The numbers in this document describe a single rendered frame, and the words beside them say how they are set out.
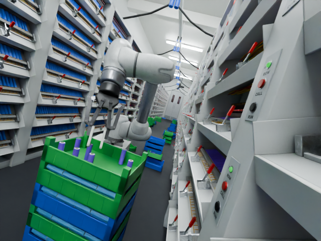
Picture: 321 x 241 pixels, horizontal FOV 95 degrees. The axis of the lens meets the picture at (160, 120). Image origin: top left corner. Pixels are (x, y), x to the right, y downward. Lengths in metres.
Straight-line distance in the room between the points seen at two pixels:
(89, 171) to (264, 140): 0.45
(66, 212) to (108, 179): 0.19
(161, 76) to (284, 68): 0.42
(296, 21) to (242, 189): 0.26
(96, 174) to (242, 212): 0.38
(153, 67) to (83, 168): 0.42
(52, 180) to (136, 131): 0.87
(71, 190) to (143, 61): 0.50
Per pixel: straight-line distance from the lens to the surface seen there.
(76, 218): 0.62
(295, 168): 0.23
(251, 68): 0.44
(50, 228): 0.70
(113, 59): 0.62
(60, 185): 0.60
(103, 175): 0.50
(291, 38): 0.32
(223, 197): 0.33
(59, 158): 0.58
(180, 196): 0.86
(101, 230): 0.59
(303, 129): 0.29
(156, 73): 0.61
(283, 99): 0.28
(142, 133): 1.36
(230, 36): 1.08
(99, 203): 0.54
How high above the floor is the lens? 0.76
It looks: 5 degrees down
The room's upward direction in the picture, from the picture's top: 17 degrees clockwise
